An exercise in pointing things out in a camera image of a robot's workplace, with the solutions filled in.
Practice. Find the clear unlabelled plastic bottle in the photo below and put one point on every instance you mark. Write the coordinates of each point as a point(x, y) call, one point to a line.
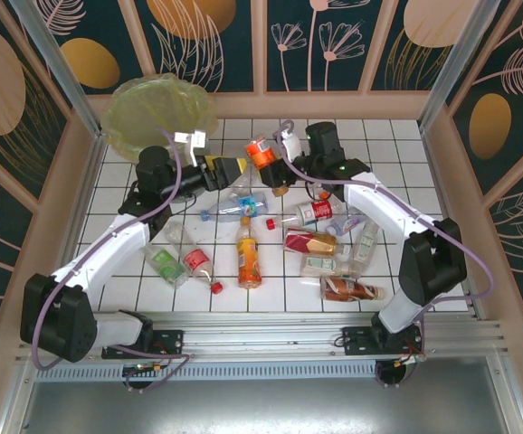
point(245, 183)

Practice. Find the orange soda bottle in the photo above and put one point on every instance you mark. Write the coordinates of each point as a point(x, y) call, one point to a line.
point(261, 153)

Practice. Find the clear bottle blue label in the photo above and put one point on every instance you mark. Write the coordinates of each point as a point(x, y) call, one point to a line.
point(243, 207)

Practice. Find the bottle red white label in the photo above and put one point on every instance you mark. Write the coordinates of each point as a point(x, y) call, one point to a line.
point(316, 212)

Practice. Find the tea bottle red gold label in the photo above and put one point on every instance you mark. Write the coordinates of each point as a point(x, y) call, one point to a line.
point(309, 242)

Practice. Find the orange juice bottle yellow label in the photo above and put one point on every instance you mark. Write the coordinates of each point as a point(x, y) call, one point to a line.
point(247, 255)

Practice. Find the clear bottle red label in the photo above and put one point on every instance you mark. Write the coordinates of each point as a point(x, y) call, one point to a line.
point(196, 261)

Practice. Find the clear bottle bright green label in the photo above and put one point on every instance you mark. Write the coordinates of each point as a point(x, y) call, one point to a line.
point(166, 267)

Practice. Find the white green label bottle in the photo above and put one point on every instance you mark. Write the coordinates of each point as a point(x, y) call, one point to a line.
point(327, 267)

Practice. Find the clear bottle pale green label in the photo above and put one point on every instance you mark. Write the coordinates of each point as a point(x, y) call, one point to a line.
point(365, 242)

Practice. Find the brown coffee bottle beige cap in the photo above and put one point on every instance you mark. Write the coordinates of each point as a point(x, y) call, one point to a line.
point(347, 289)

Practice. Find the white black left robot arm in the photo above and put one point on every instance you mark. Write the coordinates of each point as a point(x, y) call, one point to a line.
point(107, 255)

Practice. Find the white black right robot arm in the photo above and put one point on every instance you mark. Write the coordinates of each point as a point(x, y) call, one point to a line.
point(379, 203)

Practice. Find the grey metal mesh bin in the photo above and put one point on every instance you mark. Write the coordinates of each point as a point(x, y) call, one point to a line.
point(189, 135)

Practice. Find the narrow aluminium edge rail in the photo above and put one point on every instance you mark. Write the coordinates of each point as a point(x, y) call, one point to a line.
point(91, 181)

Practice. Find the aluminium corner post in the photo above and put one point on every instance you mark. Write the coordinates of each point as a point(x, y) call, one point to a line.
point(58, 68)
point(457, 68)

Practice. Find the wide aluminium frame rail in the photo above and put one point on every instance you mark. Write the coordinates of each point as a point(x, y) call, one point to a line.
point(261, 334)

